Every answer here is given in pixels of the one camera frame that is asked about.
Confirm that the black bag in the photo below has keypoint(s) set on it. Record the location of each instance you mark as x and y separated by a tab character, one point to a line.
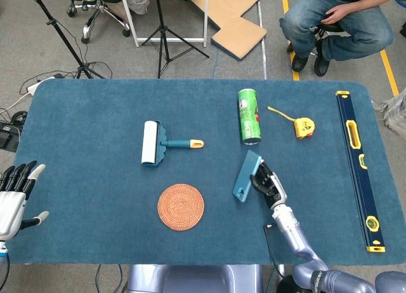
287	285

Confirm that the black tripod stand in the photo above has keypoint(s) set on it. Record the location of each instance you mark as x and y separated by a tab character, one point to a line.
165	33

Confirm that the teal lint roller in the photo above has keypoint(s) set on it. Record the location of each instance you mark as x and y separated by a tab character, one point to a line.
153	144

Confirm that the lavender robot base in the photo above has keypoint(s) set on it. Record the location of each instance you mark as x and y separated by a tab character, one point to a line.
195	278

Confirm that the brown cardboard sheet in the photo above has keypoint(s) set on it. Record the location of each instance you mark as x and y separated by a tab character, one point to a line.
234	17

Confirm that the yellow tape measure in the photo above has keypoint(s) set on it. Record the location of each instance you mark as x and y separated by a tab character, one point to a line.
304	127

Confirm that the black foot pedal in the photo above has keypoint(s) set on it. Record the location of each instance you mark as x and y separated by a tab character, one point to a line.
9	136

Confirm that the green chips can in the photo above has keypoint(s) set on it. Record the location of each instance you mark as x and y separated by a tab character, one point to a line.
249	117

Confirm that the black light stand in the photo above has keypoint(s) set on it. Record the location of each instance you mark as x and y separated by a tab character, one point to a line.
63	36

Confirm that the smartphone with teal case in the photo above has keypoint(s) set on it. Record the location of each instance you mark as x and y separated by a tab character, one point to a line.
245	175

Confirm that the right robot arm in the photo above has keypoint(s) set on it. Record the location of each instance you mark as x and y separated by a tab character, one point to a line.
311	248

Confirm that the white metal frame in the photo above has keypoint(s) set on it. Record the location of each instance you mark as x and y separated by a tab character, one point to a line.
165	20

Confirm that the black round stool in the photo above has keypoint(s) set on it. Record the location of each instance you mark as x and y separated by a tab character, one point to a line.
326	29

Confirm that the white power strip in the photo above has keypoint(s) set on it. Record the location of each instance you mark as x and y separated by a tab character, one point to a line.
38	85

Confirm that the seated person in jeans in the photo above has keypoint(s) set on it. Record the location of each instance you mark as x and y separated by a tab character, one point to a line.
345	26

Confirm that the orange woven round coaster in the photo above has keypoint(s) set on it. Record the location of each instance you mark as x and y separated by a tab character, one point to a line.
180	207

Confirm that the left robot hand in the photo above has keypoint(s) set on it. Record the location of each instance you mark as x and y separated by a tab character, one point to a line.
14	198

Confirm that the clear plastic bag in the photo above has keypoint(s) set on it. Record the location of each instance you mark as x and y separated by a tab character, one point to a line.
395	112

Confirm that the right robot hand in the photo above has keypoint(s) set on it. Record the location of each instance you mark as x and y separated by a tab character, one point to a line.
268	183

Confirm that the blue table mat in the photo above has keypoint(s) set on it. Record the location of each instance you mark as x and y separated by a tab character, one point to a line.
95	179

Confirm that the blue yellow spirit level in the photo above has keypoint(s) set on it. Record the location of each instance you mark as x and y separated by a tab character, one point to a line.
356	160

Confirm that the office chair chrome base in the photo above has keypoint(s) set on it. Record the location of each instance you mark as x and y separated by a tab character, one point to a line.
98	14

